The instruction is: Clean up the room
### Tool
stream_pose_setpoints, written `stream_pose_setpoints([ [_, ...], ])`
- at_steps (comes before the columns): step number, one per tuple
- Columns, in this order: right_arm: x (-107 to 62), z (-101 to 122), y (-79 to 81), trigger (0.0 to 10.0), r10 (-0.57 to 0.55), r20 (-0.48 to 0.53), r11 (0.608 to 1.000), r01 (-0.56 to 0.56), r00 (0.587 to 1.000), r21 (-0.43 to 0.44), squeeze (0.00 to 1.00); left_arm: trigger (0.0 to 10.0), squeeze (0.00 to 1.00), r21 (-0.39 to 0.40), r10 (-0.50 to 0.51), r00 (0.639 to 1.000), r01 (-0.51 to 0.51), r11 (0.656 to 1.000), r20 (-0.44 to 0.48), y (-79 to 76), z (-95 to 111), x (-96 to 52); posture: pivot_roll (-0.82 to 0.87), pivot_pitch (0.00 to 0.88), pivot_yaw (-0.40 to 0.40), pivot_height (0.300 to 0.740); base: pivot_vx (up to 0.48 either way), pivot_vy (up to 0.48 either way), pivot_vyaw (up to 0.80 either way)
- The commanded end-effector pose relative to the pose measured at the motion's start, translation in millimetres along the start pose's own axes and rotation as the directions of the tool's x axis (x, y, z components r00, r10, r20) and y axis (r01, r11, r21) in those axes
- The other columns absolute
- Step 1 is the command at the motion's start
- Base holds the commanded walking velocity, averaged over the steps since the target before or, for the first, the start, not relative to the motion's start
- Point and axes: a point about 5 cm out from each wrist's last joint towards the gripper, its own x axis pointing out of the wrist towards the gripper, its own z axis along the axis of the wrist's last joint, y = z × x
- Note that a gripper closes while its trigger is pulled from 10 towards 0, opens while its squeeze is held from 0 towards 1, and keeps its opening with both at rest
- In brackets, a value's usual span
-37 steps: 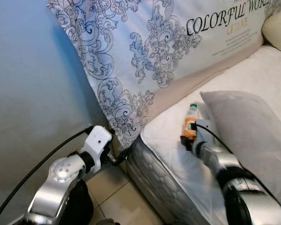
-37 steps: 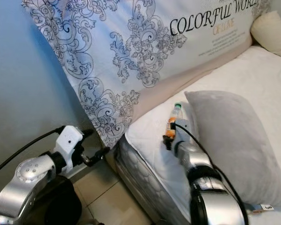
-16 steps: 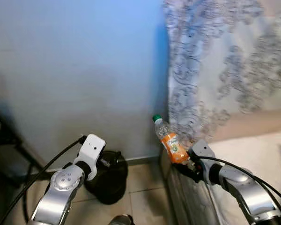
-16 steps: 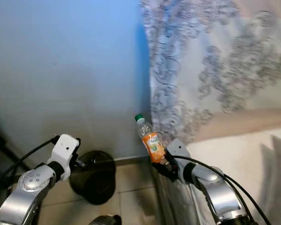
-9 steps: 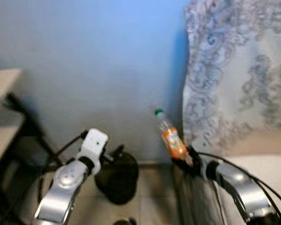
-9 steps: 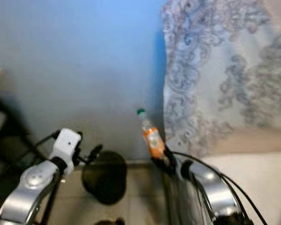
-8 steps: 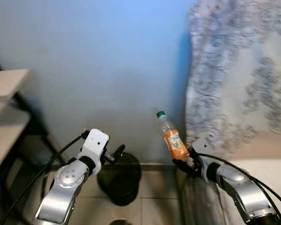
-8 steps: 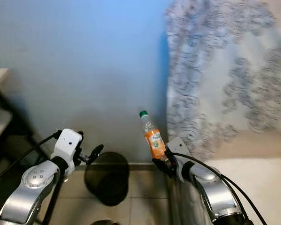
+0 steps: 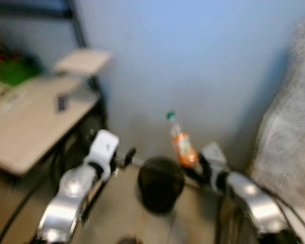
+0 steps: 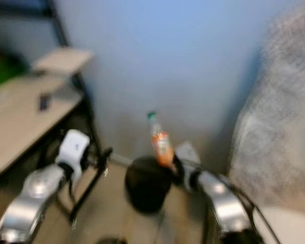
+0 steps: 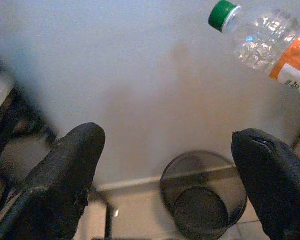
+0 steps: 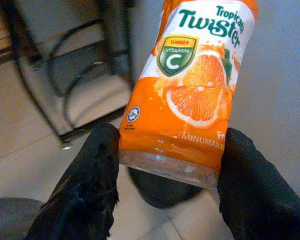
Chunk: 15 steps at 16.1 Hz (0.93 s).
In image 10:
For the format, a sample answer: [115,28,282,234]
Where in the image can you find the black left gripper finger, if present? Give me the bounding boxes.
[97,146,114,166]

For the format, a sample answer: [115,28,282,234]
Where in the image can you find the orange drink bottle green cap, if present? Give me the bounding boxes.
[146,110,176,169]

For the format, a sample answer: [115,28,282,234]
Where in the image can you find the black mesh waste bin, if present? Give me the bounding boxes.
[124,155,174,215]

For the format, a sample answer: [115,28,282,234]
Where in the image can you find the small dark desk object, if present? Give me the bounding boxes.
[39,94,50,112]

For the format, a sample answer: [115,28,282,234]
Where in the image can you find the light wooden desk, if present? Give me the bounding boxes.
[0,75,85,176]

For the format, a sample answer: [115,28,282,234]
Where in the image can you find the small wooden desk shelf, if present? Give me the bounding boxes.
[31,47,95,77]

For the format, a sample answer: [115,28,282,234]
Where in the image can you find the green object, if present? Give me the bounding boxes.
[0,53,29,86]

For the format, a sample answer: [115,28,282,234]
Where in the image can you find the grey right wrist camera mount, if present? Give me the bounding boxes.
[174,142,202,174]

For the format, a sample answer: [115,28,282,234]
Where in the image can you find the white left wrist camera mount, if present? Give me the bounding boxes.
[54,129,92,179]

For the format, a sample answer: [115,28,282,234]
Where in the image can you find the black metal desk frame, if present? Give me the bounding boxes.
[0,0,108,153]

